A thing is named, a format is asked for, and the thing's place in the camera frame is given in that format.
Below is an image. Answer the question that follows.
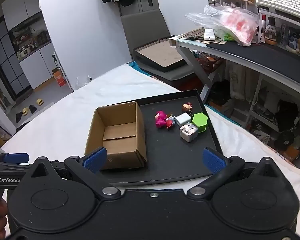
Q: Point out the brown cardboard box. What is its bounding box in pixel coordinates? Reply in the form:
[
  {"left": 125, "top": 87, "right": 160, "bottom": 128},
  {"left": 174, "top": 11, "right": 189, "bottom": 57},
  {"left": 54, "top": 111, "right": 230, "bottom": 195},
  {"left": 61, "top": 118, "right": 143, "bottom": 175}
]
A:
[{"left": 84, "top": 101, "right": 147, "bottom": 170}]

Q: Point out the black tray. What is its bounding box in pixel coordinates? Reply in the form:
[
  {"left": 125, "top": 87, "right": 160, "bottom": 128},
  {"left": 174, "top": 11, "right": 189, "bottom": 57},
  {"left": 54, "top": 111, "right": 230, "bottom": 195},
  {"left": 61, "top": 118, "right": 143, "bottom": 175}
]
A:
[{"left": 100, "top": 89, "right": 224, "bottom": 187}]

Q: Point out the grey desk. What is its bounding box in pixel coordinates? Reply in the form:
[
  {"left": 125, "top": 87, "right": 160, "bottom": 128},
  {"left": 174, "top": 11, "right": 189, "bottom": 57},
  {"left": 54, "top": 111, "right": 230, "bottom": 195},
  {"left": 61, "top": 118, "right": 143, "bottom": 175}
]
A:
[{"left": 169, "top": 33, "right": 300, "bottom": 99}]

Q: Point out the red basket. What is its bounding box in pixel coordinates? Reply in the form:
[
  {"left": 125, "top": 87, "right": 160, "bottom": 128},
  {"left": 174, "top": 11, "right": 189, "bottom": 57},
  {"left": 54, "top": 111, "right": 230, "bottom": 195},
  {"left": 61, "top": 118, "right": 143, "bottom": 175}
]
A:
[{"left": 196, "top": 52, "right": 225, "bottom": 75}]

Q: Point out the clear plastic bag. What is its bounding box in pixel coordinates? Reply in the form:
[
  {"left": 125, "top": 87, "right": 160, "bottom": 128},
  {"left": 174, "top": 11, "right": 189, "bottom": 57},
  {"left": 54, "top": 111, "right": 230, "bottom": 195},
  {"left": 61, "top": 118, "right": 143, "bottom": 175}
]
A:
[{"left": 185, "top": 5, "right": 262, "bottom": 47}]

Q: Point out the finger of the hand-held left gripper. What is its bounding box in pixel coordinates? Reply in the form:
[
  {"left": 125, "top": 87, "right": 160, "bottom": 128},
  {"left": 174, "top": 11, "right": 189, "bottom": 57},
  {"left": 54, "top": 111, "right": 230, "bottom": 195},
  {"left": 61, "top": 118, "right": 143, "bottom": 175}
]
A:
[{"left": 0, "top": 152, "right": 30, "bottom": 165}]

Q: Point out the orange carton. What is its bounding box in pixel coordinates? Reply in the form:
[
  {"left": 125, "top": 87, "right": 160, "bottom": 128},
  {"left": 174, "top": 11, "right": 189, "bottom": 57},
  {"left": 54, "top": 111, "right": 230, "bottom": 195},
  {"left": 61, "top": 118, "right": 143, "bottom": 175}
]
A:
[{"left": 52, "top": 67, "right": 67, "bottom": 87}]

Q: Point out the white remote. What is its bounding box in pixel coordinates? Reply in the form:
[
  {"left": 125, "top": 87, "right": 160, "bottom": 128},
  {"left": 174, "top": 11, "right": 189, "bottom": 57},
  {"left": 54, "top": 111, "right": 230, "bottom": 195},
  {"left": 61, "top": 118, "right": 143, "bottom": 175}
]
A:
[{"left": 204, "top": 28, "right": 216, "bottom": 41}]

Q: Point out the grey chair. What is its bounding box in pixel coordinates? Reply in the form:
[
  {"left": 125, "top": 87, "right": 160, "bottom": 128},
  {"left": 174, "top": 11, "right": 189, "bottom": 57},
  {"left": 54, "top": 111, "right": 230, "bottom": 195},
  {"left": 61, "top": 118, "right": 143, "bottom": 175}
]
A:
[{"left": 120, "top": 8, "right": 199, "bottom": 88}]

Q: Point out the clear bag on floor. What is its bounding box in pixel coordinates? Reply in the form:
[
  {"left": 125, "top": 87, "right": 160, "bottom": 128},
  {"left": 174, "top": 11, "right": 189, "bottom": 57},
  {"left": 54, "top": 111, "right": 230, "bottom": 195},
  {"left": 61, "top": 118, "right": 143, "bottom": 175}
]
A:
[{"left": 76, "top": 76, "right": 93, "bottom": 91}]

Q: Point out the panda figurine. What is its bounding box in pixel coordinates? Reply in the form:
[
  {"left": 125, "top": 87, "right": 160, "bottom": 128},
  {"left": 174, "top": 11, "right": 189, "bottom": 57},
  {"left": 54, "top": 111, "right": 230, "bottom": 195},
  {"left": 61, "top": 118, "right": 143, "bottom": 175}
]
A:
[{"left": 264, "top": 16, "right": 280, "bottom": 46}]

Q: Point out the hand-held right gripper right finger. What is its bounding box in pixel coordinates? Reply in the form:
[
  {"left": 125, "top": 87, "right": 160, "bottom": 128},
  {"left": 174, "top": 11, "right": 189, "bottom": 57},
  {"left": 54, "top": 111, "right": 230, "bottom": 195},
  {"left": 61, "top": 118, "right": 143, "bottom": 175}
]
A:
[{"left": 187, "top": 147, "right": 285, "bottom": 199}]

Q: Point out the blue and white figurine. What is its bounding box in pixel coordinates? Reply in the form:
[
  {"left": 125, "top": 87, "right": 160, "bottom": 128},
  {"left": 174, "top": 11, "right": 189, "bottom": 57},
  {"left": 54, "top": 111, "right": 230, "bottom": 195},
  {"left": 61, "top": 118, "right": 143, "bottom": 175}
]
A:
[{"left": 288, "top": 29, "right": 300, "bottom": 53}]

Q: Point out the white charger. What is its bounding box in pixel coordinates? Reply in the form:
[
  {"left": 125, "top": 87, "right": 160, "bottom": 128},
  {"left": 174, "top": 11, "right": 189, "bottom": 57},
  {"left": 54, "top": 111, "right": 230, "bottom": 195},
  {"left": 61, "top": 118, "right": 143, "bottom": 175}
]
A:
[{"left": 175, "top": 113, "right": 192, "bottom": 127}]

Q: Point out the grey drawer organizer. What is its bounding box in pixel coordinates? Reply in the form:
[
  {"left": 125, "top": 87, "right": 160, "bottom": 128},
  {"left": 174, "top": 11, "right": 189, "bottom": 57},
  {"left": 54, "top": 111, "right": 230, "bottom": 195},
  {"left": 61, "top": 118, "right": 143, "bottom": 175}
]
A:
[{"left": 207, "top": 0, "right": 256, "bottom": 12}]

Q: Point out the green hexagonal box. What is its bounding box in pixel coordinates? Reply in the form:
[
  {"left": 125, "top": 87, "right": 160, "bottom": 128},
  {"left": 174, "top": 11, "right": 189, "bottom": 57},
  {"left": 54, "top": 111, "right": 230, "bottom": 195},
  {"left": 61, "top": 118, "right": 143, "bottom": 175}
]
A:
[{"left": 191, "top": 113, "right": 208, "bottom": 133}]

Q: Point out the white cabinet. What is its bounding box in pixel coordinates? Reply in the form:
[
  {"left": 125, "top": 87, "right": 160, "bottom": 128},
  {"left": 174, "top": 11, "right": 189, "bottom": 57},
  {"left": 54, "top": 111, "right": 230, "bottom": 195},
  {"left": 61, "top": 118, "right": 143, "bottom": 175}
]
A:
[{"left": 1, "top": 0, "right": 65, "bottom": 90}]

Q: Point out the white rack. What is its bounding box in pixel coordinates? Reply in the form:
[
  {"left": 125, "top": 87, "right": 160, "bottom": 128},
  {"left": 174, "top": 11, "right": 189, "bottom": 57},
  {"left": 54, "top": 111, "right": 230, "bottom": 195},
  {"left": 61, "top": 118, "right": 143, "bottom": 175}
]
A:
[{"left": 51, "top": 51, "right": 74, "bottom": 92}]

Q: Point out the teal cloth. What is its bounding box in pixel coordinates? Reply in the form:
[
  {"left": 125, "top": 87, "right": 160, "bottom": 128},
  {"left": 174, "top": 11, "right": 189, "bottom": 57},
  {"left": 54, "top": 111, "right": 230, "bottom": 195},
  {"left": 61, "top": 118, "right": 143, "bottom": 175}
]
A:
[{"left": 129, "top": 61, "right": 151, "bottom": 77}]

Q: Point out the pink toy figure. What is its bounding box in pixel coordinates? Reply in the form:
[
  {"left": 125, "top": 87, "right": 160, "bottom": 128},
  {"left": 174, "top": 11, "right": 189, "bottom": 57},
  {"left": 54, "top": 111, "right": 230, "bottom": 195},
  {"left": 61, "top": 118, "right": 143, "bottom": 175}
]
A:
[{"left": 154, "top": 110, "right": 168, "bottom": 128}]

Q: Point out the grey bunny cube toy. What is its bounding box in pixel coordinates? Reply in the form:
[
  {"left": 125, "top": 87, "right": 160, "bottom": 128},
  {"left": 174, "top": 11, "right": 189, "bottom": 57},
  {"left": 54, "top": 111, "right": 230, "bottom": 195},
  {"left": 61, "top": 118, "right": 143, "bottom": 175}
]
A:
[{"left": 179, "top": 122, "right": 198, "bottom": 142}]

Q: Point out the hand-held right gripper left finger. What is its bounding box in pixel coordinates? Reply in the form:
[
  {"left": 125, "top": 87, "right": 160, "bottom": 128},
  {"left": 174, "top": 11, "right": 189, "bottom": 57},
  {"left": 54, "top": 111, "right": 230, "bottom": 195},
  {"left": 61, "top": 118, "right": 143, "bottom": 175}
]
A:
[{"left": 25, "top": 147, "right": 122, "bottom": 200}]

